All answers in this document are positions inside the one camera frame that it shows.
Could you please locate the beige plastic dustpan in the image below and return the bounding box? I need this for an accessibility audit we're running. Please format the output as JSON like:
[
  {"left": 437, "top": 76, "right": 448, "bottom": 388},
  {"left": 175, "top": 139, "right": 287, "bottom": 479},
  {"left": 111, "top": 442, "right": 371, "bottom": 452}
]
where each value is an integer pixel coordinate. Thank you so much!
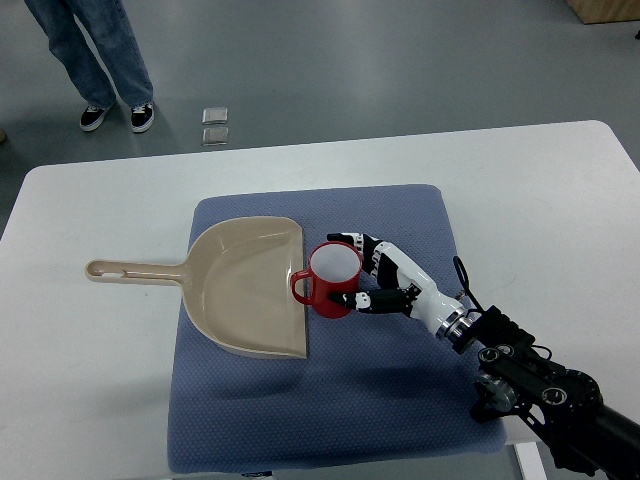
[{"left": 85, "top": 216, "right": 308, "bottom": 359}]

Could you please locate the person in blue jeans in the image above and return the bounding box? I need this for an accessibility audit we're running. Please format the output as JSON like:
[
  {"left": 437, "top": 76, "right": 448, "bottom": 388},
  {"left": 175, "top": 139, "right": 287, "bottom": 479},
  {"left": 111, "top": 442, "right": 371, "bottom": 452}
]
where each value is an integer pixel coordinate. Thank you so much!
[{"left": 25, "top": 0, "right": 155, "bottom": 134}]

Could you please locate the white table leg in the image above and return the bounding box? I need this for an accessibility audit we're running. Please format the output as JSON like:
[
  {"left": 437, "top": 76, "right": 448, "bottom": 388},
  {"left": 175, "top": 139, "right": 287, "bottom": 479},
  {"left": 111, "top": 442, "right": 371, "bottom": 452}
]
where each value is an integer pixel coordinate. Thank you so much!
[{"left": 514, "top": 442, "right": 547, "bottom": 480}]

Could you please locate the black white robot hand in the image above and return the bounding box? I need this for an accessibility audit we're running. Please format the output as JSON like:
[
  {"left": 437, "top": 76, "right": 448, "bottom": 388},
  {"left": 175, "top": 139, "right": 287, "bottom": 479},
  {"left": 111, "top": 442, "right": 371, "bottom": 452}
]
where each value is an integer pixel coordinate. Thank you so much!
[{"left": 327, "top": 233, "right": 475, "bottom": 354}]

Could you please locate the upper metal floor plate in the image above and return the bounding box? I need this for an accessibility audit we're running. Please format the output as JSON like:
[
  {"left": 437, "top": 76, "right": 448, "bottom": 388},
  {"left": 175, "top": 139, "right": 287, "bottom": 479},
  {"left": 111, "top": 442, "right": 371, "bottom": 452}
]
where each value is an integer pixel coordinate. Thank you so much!
[{"left": 202, "top": 107, "right": 228, "bottom": 125}]

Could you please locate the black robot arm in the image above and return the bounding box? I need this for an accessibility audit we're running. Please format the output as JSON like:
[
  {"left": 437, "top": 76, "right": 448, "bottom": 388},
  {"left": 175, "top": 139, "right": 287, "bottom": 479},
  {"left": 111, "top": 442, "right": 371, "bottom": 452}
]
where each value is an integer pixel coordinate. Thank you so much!
[{"left": 453, "top": 302, "right": 639, "bottom": 479}]

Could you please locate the wooden box corner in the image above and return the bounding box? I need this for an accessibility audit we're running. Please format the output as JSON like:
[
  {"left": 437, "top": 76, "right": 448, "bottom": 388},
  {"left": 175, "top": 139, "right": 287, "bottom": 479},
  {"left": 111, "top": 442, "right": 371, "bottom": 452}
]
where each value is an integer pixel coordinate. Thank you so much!
[{"left": 566, "top": 0, "right": 639, "bottom": 25}]

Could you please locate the red cup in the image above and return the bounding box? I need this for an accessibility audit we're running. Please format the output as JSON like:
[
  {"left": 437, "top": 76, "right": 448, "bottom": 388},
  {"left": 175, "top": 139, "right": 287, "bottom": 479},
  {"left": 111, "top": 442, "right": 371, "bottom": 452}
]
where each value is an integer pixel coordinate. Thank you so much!
[{"left": 290, "top": 241, "right": 363, "bottom": 319}]

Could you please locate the blue textured cushion mat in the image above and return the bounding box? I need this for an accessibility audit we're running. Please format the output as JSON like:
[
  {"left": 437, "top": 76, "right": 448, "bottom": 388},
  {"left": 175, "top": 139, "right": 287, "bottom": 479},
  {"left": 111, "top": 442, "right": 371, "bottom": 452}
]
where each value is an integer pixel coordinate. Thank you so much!
[{"left": 167, "top": 184, "right": 506, "bottom": 474}]

